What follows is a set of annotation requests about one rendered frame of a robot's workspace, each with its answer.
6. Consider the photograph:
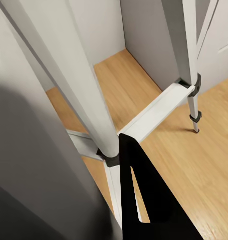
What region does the camera tripod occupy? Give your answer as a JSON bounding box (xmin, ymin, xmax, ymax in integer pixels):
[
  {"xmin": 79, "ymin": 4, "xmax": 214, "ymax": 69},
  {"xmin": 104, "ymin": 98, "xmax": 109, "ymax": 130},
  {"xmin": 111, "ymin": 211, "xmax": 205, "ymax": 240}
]
[{"xmin": 0, "ymin": 0, "xmax": 202, "ymax": 240}]

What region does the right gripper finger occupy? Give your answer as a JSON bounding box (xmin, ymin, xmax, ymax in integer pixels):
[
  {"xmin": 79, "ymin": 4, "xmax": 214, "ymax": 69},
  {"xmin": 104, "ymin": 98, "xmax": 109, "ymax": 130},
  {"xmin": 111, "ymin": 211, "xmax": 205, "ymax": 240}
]
[{"xmin": 119, "ymin": 133, "xmax": 204, "ymax": 240}]

